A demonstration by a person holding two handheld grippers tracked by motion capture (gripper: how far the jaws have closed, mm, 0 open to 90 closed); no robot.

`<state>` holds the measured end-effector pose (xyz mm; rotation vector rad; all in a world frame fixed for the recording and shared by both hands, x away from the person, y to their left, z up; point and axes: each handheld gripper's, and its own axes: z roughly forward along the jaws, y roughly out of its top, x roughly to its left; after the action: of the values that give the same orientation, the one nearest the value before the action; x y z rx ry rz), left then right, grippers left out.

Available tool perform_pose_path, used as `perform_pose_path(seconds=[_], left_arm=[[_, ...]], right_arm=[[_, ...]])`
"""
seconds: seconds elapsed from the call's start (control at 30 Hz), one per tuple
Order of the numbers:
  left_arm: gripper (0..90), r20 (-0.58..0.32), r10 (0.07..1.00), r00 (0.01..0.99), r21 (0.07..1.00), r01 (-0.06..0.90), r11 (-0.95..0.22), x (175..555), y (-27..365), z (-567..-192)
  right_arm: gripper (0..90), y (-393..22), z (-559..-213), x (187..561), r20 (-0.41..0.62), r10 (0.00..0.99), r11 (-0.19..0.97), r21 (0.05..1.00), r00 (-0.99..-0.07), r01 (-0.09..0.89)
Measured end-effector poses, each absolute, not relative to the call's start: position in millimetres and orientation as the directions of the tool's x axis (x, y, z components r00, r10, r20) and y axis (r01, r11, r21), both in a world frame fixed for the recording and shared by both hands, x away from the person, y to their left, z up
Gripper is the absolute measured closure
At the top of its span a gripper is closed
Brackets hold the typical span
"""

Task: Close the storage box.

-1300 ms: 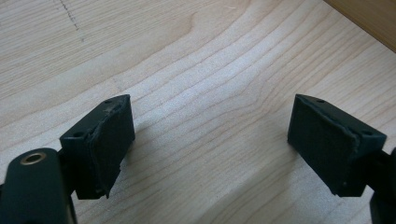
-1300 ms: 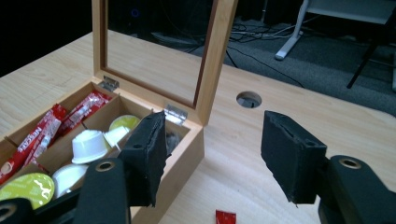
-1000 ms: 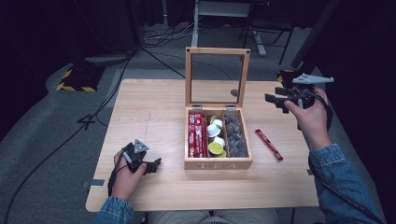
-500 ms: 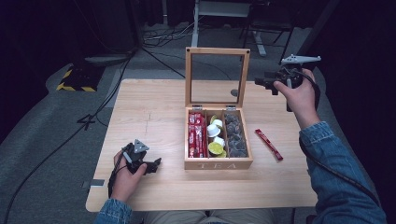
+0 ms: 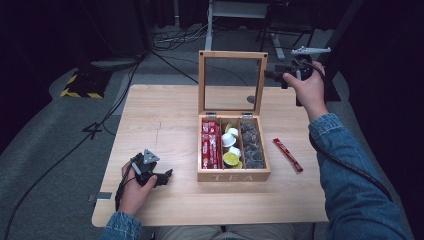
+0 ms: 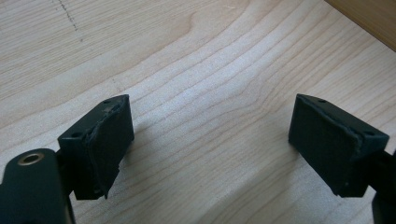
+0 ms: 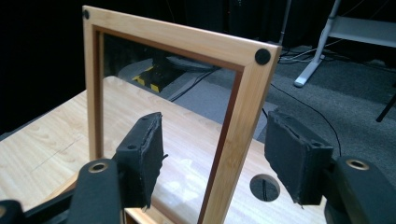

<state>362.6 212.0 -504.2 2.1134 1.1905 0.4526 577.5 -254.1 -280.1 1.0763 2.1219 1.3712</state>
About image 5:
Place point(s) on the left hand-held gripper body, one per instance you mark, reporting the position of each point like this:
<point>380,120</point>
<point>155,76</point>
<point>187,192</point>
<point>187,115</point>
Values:
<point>145,170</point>

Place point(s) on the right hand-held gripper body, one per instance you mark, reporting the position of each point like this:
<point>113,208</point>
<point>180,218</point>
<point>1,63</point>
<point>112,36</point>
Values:
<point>302,65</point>

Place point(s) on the wooden box with glass lid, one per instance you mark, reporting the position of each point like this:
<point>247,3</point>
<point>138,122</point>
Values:
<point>233,175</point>

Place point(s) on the red stick packet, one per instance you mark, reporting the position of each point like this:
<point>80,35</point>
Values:
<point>288,155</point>

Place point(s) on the person's right hand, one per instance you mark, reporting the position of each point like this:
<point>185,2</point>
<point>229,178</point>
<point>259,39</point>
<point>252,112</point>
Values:
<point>310,91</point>

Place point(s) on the person's left hand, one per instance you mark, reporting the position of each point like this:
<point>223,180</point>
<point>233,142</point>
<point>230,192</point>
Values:
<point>135,196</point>

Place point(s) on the black slanted pole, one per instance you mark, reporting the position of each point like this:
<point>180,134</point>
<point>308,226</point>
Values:
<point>336,33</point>

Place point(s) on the row of red stick sachets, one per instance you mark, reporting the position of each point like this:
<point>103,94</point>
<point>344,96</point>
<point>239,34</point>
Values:
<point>210,146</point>

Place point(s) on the green lid capsule cup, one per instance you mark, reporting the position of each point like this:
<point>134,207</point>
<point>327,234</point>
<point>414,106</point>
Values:
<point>230,159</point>
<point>228,127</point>

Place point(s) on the pile of dark tea bags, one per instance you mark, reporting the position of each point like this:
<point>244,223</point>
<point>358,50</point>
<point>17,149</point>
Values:
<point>252,145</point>

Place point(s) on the person's beige trousers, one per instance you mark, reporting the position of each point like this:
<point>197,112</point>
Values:
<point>226,232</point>

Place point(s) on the black metal chair frame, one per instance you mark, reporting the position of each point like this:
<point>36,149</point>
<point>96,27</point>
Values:
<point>286,20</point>

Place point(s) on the grey metal table bracket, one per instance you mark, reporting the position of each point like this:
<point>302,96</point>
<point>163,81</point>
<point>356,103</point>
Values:
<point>101,196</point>

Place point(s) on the white desk frame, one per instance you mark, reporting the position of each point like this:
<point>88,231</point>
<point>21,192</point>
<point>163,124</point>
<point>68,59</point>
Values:
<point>208,33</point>

